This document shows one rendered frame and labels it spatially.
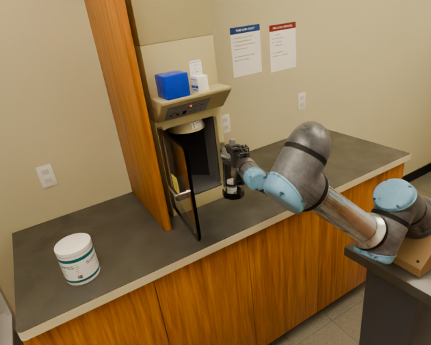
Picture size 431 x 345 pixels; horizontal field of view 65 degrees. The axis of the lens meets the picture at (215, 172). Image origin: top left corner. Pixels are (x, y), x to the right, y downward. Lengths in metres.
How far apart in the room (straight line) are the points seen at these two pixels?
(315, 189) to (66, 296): 0.96
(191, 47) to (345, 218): 0.90
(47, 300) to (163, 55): 1.01
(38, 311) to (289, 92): 1.87
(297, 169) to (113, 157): 1.25
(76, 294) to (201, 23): 1.14
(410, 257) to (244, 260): 0.68
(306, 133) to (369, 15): 2.09
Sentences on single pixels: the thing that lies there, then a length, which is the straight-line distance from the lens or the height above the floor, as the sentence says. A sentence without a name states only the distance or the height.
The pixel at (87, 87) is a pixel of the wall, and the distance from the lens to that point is 1.79.
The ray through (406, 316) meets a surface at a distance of 1.49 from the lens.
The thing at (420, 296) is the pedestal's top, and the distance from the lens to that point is 1.31.
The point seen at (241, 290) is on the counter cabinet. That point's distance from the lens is 1.72.
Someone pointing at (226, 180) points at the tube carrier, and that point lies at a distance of 1.51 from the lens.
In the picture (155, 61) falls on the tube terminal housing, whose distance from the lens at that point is 1.41.
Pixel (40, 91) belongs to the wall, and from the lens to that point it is 1.77.
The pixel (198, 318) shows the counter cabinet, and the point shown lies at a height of 0.56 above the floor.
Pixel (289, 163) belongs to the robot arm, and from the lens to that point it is 0.84.
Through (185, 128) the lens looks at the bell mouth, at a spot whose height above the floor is 1.34.
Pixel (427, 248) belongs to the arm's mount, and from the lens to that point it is 1.33.
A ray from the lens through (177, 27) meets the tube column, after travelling 1.45.
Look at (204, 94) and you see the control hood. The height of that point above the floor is 1.50.
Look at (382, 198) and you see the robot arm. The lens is 1.17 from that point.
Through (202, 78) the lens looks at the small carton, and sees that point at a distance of 1.41.
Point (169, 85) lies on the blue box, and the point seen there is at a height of 1.57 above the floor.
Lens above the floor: 1.80
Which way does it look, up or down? 26 degrees down
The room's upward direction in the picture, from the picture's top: 7 degrees counter-clockwise
